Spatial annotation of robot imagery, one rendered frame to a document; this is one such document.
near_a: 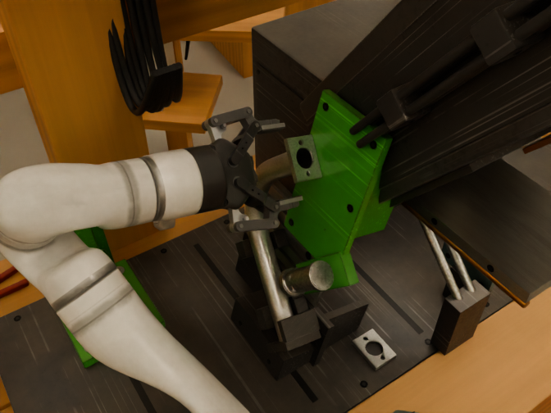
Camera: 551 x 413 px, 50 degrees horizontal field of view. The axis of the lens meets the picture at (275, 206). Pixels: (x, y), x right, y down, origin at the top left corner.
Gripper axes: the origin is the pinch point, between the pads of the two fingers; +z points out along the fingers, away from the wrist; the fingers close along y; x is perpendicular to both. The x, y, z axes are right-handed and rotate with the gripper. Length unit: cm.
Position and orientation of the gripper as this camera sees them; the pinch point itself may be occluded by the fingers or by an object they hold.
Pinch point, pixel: (286, 163)
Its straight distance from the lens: 74.4
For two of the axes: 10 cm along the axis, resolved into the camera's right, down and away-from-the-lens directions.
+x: -5.4, 1.4, 8.3
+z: 8.1, -1.9, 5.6
